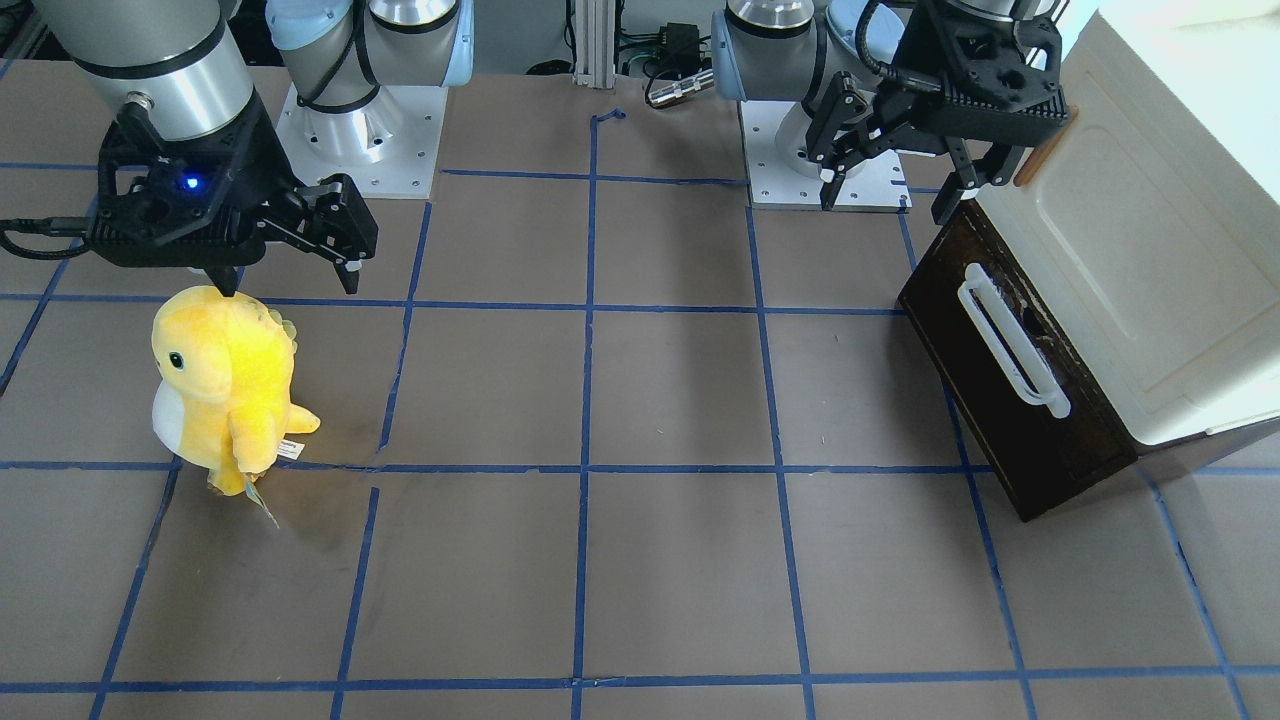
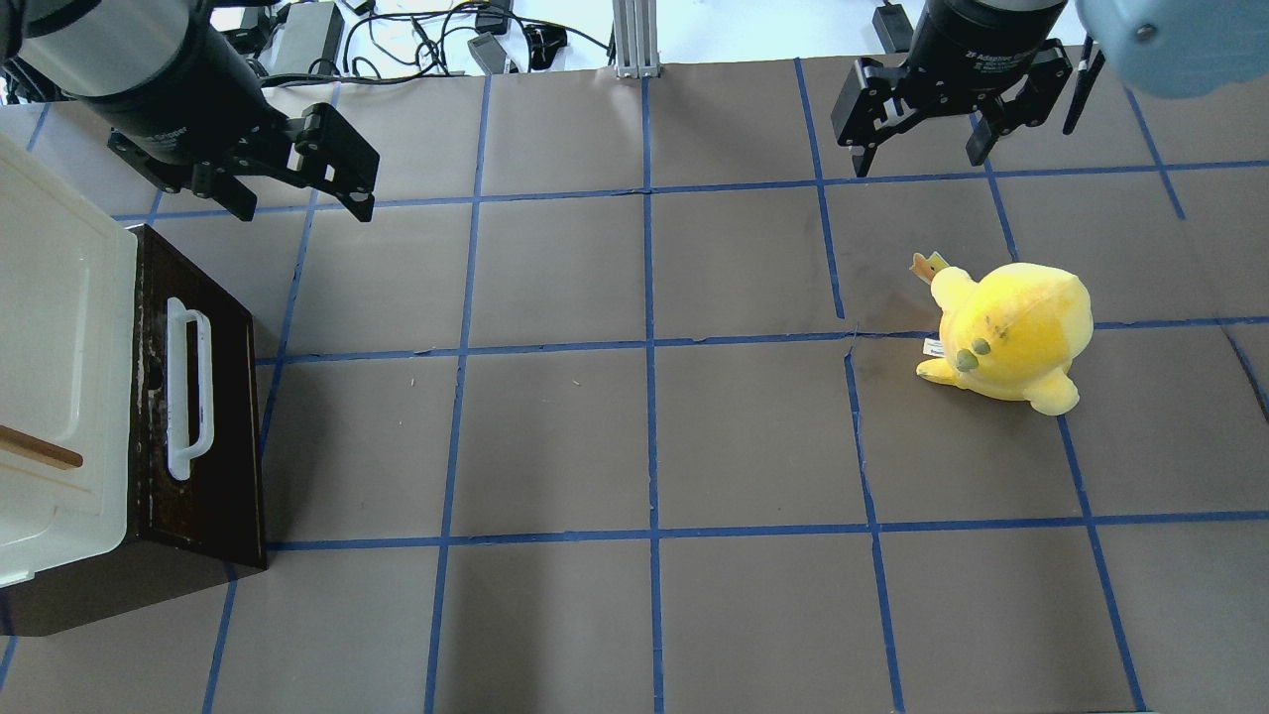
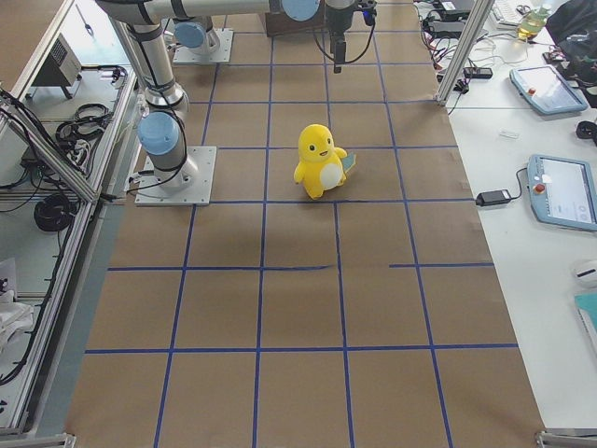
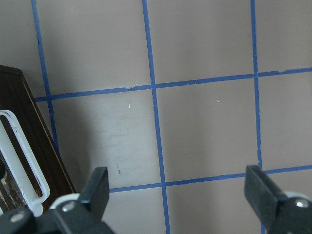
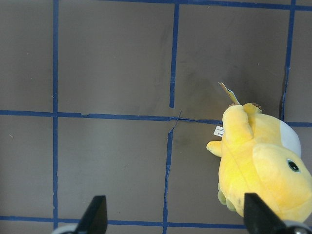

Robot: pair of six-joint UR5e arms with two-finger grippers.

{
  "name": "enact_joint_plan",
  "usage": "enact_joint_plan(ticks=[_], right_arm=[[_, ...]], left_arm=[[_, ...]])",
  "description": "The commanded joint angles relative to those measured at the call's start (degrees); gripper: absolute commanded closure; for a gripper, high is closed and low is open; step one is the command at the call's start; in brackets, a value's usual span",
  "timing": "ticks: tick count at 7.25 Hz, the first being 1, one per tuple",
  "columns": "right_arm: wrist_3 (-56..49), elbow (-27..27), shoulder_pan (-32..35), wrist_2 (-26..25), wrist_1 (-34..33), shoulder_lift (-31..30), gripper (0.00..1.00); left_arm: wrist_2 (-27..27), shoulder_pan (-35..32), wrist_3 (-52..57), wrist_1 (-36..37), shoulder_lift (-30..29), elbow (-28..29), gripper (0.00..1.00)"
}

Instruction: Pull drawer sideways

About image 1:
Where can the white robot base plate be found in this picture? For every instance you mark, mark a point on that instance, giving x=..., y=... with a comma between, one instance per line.
x=389, y=147

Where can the yellow plush dinosaur toy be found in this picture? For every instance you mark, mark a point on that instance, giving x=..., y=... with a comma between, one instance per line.
x=224, y=404

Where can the dark wooden drawer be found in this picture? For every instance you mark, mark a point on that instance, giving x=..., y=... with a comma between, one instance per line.
x=1034, y=407

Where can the cream plastic storage box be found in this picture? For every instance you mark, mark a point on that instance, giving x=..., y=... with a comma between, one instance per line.
x=1150, y=227

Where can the aluminium frame post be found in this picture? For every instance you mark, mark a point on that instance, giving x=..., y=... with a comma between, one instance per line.
x=594, y=26

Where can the black power adapter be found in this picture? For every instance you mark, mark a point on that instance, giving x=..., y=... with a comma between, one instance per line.
x=680, y=44

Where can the black gripper, drawer side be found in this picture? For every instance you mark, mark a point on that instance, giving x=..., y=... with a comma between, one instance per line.
x=893, y=98

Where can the black gripper, toy side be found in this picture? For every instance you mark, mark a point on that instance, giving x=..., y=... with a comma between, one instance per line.
x=262, y=165

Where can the silver robot arm, drawer side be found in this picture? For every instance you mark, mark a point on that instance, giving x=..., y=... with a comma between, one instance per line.
x=774, y=50

